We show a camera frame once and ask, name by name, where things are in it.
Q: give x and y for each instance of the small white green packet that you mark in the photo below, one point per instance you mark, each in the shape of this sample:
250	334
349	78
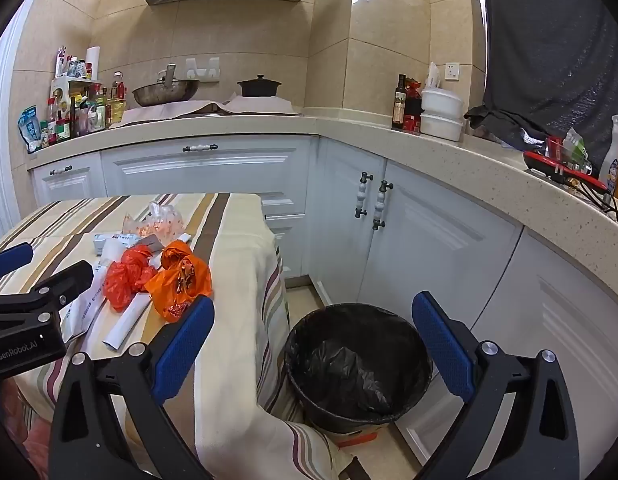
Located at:
182	237

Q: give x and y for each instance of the dark cloth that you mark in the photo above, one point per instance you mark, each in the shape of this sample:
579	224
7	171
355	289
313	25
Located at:
549	50

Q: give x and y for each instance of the red-orange crumpled plastic bag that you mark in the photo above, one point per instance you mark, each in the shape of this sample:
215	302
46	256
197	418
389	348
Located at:
126	280

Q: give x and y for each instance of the black round trash bin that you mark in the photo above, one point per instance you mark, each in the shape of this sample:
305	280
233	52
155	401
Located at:
329	417

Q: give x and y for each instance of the white wall hook rack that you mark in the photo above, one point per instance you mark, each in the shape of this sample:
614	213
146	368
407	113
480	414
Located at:
204	70

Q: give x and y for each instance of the white spray bottle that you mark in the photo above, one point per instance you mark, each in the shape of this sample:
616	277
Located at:
610	165

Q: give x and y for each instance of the black lidded pot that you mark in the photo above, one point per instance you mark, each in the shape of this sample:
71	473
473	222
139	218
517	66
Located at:
259	87

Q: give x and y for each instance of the black bin liner bag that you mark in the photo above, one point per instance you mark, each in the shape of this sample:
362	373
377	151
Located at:
349	360

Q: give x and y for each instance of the steel wok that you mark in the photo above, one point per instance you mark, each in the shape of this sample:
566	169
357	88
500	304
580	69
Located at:
164	92

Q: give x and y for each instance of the red-capped bottle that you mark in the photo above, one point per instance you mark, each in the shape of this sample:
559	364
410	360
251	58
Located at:
413	107

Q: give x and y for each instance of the clear orange-printed plastic bag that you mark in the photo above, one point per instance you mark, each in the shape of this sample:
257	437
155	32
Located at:
161	222

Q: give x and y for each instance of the white lidded container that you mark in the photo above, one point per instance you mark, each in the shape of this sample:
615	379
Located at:
441	101
441	127

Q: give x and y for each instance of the white paper towel roll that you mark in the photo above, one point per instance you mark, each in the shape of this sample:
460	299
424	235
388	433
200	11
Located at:
92	62

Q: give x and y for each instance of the orange plastic bag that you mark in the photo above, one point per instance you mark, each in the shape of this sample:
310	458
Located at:
181	280

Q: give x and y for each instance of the wide white cabinet drawer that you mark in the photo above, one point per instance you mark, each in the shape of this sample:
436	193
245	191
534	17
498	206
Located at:
214	170

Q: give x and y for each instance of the beige stove cover cloth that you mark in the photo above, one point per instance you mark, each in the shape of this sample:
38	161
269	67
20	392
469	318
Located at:
169	110
261	105

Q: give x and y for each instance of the dark oil bottle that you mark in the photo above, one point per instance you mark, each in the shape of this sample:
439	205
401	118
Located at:
399	105

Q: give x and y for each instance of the striped tablecloth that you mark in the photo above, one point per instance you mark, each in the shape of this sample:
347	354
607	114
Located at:
229	240

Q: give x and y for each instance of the crumpled white paper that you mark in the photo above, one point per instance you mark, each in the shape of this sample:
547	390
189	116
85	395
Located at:
111	256

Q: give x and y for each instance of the small white cabinet door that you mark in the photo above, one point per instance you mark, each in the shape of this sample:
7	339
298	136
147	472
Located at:
64	187

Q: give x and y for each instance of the blue white wet wipes packet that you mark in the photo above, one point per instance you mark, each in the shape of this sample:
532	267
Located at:
106	241

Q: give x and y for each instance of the white plastic bag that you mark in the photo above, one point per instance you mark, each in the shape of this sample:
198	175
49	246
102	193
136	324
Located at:
432	75

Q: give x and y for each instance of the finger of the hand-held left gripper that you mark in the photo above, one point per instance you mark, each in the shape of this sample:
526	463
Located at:
9	260
71	277

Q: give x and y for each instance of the blue snack pouch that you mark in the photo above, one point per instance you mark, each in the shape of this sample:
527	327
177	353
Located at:
29	130

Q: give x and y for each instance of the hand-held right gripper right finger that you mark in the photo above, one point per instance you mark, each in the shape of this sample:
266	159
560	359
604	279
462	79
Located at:
441	345

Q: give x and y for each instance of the red tray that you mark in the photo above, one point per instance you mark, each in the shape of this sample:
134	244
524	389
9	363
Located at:
544	165

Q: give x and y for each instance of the rolled white paper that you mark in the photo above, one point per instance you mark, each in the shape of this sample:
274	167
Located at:
126	325

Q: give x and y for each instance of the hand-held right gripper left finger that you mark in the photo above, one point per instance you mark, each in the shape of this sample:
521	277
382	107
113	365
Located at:
184	345

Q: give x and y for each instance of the grey foil wrapper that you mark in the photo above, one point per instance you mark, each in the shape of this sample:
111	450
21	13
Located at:
149	244

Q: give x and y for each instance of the white door frame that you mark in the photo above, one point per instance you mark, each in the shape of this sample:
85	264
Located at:
6	125

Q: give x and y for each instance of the white wall socket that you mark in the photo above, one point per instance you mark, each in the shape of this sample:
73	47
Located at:
452	71

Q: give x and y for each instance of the cluster of condiment bottles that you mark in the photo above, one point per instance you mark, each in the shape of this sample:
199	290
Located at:
84	110

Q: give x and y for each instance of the white printed paper sheet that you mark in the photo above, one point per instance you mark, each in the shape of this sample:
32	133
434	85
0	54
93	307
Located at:
81	310

